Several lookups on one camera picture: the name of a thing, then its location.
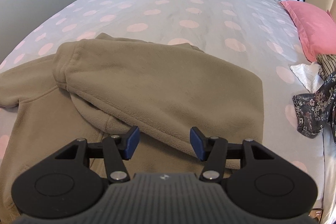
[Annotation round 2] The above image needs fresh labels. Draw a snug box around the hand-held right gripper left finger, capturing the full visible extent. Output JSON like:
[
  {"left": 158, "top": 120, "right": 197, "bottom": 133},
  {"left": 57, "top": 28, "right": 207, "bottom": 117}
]
[{"left": 37, "top": 126, "right": 140, "bottom": 183}]

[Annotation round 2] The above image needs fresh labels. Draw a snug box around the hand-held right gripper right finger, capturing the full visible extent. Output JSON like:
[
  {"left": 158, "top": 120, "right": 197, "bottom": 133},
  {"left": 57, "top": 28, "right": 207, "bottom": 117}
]
[{"left": 189, "top": 127, "right": 292, "bottom": 183}]

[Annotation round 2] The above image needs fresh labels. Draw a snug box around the beige fleece hoodie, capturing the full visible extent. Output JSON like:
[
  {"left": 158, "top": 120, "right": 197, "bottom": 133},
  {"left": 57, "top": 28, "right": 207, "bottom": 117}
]
[{"left": 0, "top": 32, "right": 264, "bottom": 216}]

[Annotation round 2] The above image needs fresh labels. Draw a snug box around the dark floral garment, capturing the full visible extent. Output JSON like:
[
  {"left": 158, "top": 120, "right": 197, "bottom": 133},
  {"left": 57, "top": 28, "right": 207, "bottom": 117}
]
[{"left": 292, "top": 72, "right": 336, "bottom": 144}]

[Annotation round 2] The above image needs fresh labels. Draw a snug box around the white cloth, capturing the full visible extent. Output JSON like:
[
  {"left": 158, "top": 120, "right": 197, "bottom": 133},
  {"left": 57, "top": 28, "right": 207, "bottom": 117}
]
[{"left": 290, "top": 63, "right": 326, "bottom": 93}]

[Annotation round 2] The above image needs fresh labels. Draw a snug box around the bed with pink dotted sheet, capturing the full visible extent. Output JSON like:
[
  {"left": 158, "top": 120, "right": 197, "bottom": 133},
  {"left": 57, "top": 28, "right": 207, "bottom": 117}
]
[{"left": 0, "top": 0, "right": 328, "bottom": 216}]

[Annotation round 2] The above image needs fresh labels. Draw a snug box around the striped garment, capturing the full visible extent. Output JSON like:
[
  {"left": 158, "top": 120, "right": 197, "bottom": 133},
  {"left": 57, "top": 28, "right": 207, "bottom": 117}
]
[{"left": 316, "top": 53, "right": 336, "bottom": 80}]

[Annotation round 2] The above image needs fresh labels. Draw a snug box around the pink pillow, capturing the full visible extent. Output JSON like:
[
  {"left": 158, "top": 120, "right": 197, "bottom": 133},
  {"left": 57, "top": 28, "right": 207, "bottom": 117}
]
[{"left": 280, "top": 0, "right": 336, "bottom": 63}]

